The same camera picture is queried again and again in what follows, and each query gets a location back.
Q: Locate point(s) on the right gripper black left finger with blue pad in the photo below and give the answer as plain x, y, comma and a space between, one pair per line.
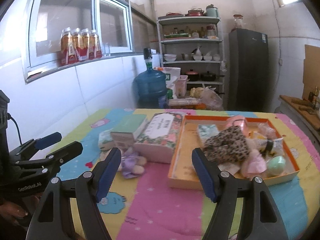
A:
52, 218

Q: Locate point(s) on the red drink bottles pack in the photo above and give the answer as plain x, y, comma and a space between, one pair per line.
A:
79, 45

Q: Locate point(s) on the grey metal shelving unit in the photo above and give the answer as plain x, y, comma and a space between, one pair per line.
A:
195, 45

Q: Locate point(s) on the green ball in plastic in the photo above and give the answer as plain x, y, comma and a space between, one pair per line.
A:
276, 166

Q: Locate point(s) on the yellow plastic bag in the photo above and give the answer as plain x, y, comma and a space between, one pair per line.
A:
208, 97

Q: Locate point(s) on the green top cardboard box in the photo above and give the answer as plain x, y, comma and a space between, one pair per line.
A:
128, 130

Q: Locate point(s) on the pink plastic cup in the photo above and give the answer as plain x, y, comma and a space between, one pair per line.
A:
181, 86

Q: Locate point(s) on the wooden kitchen counter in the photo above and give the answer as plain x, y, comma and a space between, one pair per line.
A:
305, 117

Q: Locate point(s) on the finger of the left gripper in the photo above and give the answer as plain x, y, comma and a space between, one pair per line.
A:
47, 141

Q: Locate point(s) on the cream doll purple dress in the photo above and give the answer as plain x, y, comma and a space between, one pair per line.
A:
132, 164

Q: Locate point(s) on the person's left hand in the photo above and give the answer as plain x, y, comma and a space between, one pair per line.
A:
12, 212

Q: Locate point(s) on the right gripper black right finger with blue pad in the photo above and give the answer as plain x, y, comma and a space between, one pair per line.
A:
260, 217

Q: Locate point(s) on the orange shallow cardboard tray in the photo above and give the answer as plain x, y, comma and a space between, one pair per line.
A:
182, 174

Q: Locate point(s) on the white green sack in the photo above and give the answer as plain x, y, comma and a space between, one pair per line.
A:
172, 74

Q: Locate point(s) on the dark grey refrigerator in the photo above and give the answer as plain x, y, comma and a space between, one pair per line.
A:
249, 73

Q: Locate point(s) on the colourful cartoon quilt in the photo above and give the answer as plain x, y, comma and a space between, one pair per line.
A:
147, 208

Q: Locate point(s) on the leopard print soft cloth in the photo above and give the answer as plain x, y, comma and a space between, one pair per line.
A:
228, 146

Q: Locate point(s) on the beige plush in plastic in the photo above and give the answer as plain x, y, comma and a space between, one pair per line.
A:
267, 131

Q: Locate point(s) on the green white tissue pack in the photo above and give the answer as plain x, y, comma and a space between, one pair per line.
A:
105, 141

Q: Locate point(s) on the floral tissue box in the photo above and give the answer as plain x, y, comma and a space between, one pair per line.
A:
158, 140

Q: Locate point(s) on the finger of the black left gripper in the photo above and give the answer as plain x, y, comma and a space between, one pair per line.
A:
55, 160

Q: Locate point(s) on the blue water jug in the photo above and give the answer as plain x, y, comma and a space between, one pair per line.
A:
151, 85

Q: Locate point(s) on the yellow white snack packet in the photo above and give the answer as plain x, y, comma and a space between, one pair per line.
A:
270, 148

